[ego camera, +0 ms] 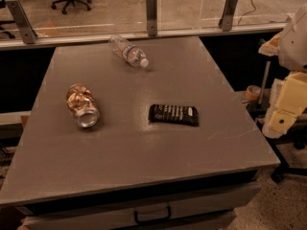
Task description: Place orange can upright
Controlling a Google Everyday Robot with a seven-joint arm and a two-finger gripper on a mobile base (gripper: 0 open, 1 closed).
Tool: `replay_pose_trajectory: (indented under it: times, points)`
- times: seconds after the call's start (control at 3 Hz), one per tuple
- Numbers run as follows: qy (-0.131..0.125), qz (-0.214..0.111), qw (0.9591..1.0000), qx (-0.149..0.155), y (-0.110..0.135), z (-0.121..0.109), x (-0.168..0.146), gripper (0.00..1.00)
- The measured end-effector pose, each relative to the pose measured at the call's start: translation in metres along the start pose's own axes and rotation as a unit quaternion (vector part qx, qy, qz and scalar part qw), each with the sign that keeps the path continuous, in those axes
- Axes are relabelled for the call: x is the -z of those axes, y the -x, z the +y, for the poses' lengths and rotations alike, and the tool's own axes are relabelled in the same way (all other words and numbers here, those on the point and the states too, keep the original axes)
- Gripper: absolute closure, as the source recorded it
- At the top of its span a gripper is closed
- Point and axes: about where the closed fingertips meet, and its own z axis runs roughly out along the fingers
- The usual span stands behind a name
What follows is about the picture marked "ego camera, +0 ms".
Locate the left metal bracket post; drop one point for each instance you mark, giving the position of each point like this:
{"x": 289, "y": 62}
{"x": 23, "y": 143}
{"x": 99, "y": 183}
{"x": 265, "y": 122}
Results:
{"x": 22, "y": 22}

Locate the orange soda can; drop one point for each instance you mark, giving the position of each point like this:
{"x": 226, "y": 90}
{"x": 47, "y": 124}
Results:
{"x": 82, "y": 106}

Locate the right metal bracket post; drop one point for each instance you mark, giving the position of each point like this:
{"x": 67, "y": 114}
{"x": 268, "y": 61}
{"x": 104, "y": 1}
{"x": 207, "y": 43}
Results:
{"x": 226, "y": 20}

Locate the clear plastic water bottle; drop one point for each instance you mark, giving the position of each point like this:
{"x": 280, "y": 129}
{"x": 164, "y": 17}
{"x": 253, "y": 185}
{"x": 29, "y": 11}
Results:
{"x": 129, "y": 52}

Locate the metal rail ledge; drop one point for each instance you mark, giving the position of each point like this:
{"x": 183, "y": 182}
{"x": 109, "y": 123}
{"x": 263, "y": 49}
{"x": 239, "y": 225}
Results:
{"x": 67, "y": 40}

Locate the metal bracket post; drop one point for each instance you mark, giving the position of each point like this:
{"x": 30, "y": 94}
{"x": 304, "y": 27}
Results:
{"x": 22, "y": 22}
{"x": 226, "y": 20}
{"x": 151, "y": 12}

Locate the black drawer handle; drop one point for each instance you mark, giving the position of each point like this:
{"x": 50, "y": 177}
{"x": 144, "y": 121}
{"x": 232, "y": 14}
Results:
{"x": 152, "y": 216}

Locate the middle metal bracket post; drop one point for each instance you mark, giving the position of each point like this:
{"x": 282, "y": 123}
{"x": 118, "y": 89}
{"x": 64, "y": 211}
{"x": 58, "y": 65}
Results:
{"x": 151, "y": 12}

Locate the grey table drawer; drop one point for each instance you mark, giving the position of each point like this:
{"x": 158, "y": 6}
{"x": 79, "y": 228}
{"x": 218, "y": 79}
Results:
{"x": 212, "y": 209}

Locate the black snack bar packet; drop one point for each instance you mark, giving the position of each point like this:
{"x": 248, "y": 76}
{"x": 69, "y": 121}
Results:
{"x": 174, "y": 114}

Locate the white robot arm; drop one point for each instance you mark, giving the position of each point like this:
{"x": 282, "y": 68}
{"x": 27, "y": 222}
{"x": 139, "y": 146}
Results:
{"x": 290, "y": 45}

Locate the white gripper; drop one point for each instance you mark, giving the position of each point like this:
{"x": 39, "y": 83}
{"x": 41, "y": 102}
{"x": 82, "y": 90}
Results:
{"x": 295, "y": 47}

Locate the roll of tape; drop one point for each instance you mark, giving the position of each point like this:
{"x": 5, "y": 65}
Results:
{"x": 253, "y": 92}

